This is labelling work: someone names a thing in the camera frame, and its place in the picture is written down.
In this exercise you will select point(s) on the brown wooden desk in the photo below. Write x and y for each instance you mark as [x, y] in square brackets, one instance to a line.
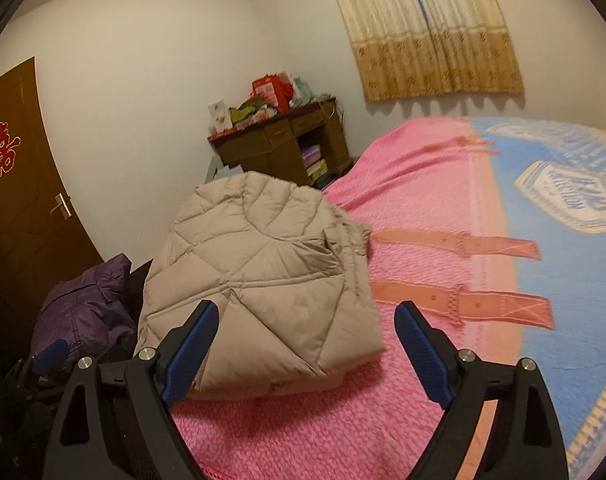
[278, 145]

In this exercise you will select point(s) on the yellow flat box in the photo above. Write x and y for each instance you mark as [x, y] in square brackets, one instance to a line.
[319, 170]

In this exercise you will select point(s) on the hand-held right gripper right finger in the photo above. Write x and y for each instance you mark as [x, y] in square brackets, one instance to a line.
[423, 355]

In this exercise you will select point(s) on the pink and blue blanket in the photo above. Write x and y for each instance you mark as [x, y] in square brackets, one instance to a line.
[433, 200]

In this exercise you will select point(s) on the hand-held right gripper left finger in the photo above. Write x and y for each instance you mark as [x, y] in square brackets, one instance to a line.
[190, 355]

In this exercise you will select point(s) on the light blue packet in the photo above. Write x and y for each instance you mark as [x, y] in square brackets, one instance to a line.
[305, 90]

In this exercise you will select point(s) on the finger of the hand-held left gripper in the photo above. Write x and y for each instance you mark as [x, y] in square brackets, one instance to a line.
[50, 356]

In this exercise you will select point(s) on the beige patterned curtain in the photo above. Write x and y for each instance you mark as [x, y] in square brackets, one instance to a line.
[428, 35]

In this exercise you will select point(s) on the beige quilted jacket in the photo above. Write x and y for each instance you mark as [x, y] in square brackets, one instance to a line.
[263, 280]

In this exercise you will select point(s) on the purple flat box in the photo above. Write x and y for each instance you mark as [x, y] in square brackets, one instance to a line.
[313, 156]

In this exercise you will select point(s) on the white printed card box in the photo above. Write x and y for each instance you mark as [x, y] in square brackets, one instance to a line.
[219, 117]

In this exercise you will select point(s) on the purple padded jacket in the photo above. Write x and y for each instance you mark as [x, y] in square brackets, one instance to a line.
[88, 305]

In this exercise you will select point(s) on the green cloth pile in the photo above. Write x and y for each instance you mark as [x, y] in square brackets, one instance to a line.
[245, 112]

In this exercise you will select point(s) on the brown wooden door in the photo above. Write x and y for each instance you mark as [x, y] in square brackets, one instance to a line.
[23, 230]

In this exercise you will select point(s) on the red gift box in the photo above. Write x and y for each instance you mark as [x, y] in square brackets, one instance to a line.
[270, 92]

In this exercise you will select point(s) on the white cardboard box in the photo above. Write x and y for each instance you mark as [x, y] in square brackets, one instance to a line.
[218, 170]

